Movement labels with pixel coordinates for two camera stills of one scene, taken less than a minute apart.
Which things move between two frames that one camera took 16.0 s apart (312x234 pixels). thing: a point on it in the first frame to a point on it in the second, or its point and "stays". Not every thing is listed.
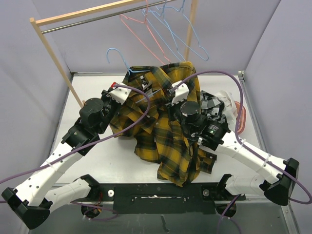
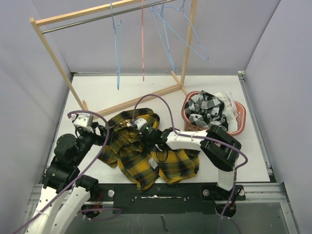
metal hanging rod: (103, 17) stays
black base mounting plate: (160, 198) stays
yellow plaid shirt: (146, 116) to (122, 148)
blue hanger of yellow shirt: (129, 70) to (118, 36)
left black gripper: (105, 97) to (100, 139)
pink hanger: (149, 30) to (143, 38)
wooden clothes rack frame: (38, 21) stays
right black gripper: (170, 108) to (143, 139)
